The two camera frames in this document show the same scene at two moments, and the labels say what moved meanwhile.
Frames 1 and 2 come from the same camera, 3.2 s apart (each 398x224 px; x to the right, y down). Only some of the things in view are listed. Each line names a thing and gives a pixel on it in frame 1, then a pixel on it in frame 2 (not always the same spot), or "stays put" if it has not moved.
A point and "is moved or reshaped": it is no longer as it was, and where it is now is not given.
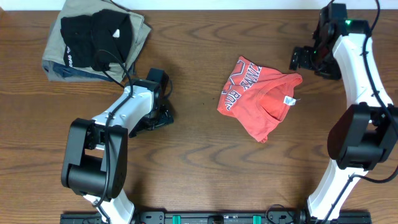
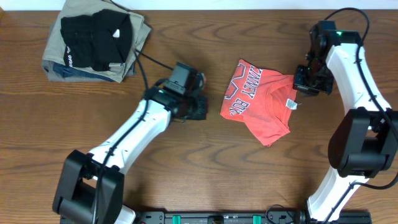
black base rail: (217, 217) stays put
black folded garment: (98, 40) stays put
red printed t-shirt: (257, 98) is moved or reshaped
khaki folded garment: (55, 49) stays put
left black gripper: (162, 117) → (199, 107)
